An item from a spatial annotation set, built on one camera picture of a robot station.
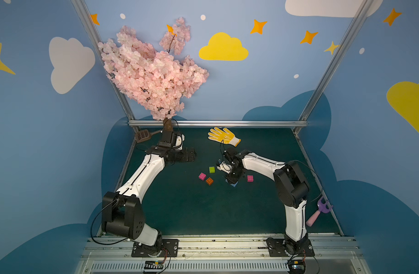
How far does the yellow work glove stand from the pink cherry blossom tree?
1.35 feet

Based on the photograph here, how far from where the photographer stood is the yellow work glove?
117 cm

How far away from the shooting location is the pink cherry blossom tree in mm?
664
